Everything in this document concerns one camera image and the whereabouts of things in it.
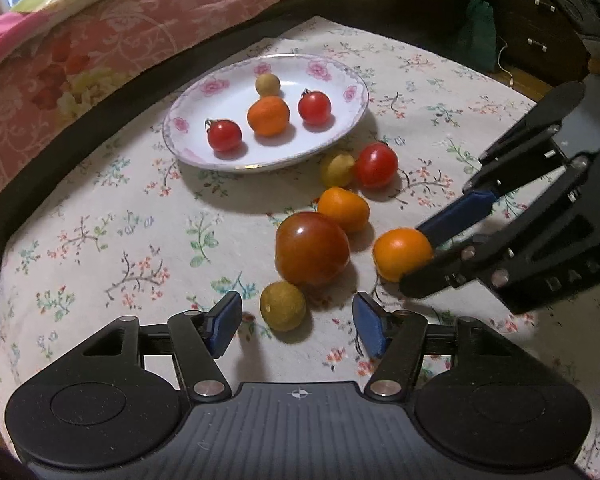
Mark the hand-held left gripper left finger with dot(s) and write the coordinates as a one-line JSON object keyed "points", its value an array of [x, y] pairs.
{"points": [[225, 322]]}

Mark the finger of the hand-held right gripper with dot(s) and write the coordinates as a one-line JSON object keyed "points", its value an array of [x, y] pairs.
{"points": [[460, 215], [430, 277]]}

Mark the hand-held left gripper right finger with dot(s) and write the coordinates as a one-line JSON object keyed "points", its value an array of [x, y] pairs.
{"points": [[367, 322]]}

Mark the small orange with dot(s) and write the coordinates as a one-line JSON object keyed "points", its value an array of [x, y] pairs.
{"points": [[343, 209], [401, 255], [267, 116]]}

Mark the brown longan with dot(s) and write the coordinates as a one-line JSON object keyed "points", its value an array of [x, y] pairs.
{"points": [[282, 306], [336, 170], [267, 84]]}

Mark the large red tomato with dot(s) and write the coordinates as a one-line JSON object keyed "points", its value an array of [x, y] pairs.
{"points": [[312, 249]]}

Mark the red cherry tomato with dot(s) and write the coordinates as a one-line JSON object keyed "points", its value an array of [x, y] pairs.
{"points": [[224, 135], [376, 166], [314, 108]]}

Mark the white floral rimmed plate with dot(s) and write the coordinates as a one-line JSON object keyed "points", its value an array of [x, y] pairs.
{"points": [[290, 146]]}

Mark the floral print tablecloth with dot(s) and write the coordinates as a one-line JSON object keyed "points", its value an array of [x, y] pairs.
{"points": [[105, 210]]}

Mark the green bag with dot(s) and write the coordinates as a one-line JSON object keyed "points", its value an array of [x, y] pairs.
{"points": [[480, 30]]}

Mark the dark wooden drawer cabinet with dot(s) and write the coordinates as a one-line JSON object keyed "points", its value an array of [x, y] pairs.
{"points": [[520, 10]]}

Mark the pink floral bedsheet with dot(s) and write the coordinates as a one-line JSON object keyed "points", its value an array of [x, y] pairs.
{"points": [[80, 60]]}

